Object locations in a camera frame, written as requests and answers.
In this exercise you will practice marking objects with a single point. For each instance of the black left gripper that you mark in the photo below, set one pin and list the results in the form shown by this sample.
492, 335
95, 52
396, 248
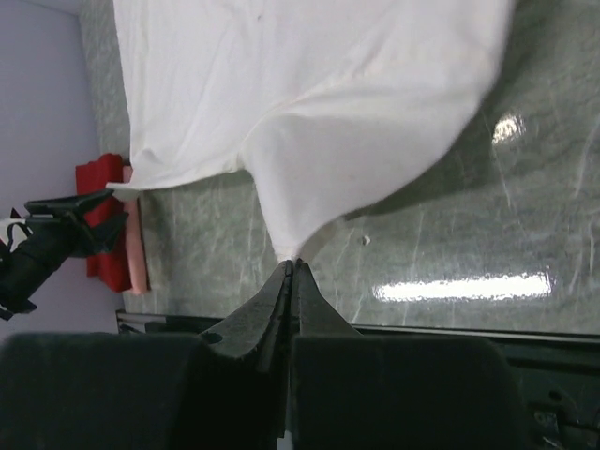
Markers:
33, 248

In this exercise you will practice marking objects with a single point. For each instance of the pink folded t-shirt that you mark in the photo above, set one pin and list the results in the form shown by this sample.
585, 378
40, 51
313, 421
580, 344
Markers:
136, 261

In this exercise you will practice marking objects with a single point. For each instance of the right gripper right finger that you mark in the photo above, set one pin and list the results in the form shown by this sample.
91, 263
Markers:
311, 313

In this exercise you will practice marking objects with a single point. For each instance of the white t-shirt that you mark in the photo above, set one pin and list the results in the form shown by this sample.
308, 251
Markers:
331, 106

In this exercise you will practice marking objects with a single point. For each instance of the black base beam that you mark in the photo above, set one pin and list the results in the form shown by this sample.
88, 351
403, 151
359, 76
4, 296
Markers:
390, 391

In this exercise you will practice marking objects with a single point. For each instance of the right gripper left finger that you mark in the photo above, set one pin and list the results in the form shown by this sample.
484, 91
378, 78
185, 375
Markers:
251, 334

